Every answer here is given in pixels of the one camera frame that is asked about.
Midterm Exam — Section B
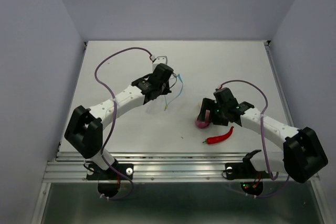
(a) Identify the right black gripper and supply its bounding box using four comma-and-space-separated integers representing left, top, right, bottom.
196, 98, 228, 126

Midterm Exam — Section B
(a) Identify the clear zip top bag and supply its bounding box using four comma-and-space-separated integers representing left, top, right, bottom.
145, 73, 184, 116

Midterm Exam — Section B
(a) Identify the purple onion toy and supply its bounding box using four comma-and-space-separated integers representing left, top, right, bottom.
195, 111, 210, 129

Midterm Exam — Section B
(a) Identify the red chili pepper toy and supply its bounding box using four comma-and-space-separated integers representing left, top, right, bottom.
203, 126, 234, 145

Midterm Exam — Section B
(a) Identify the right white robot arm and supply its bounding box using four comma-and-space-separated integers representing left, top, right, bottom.
196, 88, 328, 183

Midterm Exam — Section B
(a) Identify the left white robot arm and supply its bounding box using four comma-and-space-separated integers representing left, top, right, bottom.
64, 63, 174, 179

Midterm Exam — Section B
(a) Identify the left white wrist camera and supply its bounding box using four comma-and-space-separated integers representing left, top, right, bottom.
152, 56, 168, 71

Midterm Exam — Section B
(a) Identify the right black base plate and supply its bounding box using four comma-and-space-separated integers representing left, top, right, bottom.
222, 163, 270, 180

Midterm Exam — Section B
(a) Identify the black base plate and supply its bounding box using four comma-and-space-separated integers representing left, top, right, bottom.
222, 163, 270, 180
83, 162, 133, 181

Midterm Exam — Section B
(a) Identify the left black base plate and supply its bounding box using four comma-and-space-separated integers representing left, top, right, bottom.
83, 162, 133, 181

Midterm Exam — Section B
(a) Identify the aluminium mounting rail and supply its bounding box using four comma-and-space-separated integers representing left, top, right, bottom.
43, 152, 322, 183

